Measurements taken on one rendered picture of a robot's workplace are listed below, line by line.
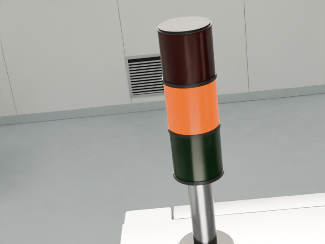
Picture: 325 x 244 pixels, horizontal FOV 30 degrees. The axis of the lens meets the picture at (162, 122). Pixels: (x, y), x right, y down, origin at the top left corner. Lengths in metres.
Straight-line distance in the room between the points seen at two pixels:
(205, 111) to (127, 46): 5.58
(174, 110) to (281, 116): 5.43
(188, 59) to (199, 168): 0.11
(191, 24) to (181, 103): 0.07
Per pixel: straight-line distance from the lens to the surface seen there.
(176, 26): 0.54
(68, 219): 4.73
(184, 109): 0.55
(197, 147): 0.56
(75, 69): 6.25
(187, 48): 0.53
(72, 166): 5.46
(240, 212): 0.72
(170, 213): 0.73
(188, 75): 0.54
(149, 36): 6.08
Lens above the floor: 2.50
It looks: 24 degrees down
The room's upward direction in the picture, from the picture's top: 7 degrees counter-clockwise
